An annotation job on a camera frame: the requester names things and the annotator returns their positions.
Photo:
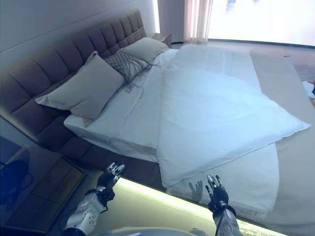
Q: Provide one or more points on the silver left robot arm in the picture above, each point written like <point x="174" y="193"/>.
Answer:
<point x="86" y="214"/>

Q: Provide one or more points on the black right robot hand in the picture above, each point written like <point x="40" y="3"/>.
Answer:
<point x="217" y="194"/>

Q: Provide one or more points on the white duvet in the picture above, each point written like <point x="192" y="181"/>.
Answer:
<point x="221" y="110"/>

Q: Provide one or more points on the large beige pillow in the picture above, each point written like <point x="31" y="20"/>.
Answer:
<point x="81" y="93"/>

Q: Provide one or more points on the beige bedspread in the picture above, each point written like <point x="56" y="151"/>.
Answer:
<point x="283" y="81"/>

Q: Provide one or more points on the grey robot torso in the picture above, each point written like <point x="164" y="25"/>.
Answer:
<point x="147" y="232"/>

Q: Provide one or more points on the beige curtain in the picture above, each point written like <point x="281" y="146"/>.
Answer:
<point x="197" y="19"/>

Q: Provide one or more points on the white bed sheet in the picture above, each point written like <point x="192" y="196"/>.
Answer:
<point x="128" y="118"/>

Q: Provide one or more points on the patterned fringed cushion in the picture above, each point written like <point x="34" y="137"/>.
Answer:
<point x="120" y="61"/>

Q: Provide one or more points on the white cloth heap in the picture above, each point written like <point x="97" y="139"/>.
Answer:
<point x="308" y="86"/>

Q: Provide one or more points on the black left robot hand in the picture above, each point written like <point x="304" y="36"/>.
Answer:
<point x="105" y="180"/>

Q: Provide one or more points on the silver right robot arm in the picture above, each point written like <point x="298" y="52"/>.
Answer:
<point x="225" y="221"/>

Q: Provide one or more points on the wooden nightstand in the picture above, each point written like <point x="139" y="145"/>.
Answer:
<point x="49" y="186"/>
<point x="163" y="38"/>

